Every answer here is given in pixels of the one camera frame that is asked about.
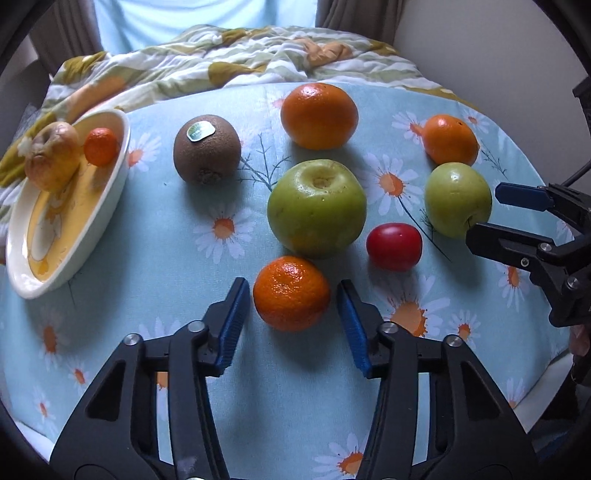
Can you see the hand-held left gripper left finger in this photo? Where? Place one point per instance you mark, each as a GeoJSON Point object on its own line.
{"type": "Point", "coordinates": [233, 323]}

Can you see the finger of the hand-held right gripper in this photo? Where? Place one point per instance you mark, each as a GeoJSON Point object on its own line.
{"type": "Point", "coordinates": [508, 247]}
{"type": "Point", "coordinates": [521, 196]}

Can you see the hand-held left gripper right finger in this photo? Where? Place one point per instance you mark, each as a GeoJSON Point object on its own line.
{"type": "Point", "coordinates": [353, 323]}

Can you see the small green apple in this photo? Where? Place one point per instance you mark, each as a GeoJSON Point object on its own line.
{"type": "Point", "coordinates": [455, 198]}

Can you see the red tomato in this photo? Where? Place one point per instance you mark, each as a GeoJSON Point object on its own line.
{"type": "Point", "coordinates": [394, 247]}

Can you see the small orange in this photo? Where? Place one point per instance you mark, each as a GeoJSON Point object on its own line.
{"type": "Point", "coordinates": [450, 138]}

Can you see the large green apple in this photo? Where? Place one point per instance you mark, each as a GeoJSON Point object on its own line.
{"type": "Point", "coordinates": [314, 212]}

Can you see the brown kiwi with sticker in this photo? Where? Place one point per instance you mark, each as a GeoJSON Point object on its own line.
{"type": "Point", "coordinates": [207, 152]}

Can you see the cream oval bowl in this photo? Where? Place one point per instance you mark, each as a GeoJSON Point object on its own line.
{"type": "Point", "coordinates": [60, 230]}

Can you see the large orange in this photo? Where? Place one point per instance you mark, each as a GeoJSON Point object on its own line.
{"type": "Point", "coordinates": [318, 115]}

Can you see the person's right hand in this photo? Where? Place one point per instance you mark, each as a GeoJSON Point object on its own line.
{"type": "Point", "coordinates": [581, 344]}

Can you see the blue daisy tablecloth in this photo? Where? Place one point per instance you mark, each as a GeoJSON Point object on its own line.
{"type": "Point", "coordinates": [184, 258]}

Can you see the tiny orange mandarin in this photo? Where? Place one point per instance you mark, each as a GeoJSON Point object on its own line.
{"type": "Point", "coordinates": [100, 146]}

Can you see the brown curtain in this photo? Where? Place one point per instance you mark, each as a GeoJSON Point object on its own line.
{"type": "Point", "coordinates": [69, 32]}
{"type": "Point", "coordinates": [355, 18]}

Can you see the wrinkled yellow apple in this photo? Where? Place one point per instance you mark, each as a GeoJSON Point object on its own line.
{"type": "Point", "coordinates": [53, 157]}

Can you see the striped green white blanket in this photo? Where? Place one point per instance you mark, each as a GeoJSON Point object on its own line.
{"type": "Point", "coordinates": [231, 60]}

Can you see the light blue sheer curtain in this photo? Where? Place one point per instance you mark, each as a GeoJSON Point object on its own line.
{"type": "Point", "coordinates": [207, 18]}

